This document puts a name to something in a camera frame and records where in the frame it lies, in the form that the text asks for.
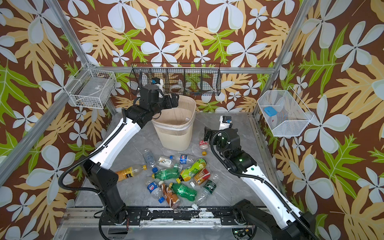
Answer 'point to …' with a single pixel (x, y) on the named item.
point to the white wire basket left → (91, 88)
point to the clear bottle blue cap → (149, 158)
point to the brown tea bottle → (173, 201)
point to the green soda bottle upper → (166, 174)
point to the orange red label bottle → (201, 175)
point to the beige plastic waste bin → (174, 127)
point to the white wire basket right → (284, 113)
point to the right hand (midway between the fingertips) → (212, 127)
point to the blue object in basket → (270, 111)
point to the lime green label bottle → (199, 165)
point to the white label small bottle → (166, 162)
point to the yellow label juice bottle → (130, 172)
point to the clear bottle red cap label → (203, 145)
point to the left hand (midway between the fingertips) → (170, 94)
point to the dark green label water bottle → (208, 187)
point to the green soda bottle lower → (182, 191)
